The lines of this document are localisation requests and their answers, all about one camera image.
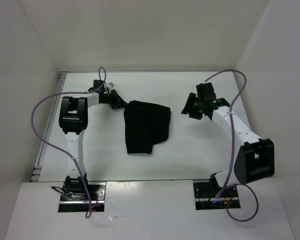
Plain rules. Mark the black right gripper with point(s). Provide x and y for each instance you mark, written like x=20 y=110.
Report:
x=191 y=98

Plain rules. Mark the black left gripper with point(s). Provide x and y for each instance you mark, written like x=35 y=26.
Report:
x=118 y=103

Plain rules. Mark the black skirt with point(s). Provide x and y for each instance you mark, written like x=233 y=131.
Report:
x=146 y=124

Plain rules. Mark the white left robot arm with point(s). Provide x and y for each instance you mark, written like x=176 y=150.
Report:
x=73 y=120

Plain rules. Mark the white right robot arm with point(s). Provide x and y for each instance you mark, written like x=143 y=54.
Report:
x=252 y=158

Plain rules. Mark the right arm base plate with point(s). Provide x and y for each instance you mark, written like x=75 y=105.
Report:
x=205 y=192

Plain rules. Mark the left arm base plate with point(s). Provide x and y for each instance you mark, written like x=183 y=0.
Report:
x=78 y=202

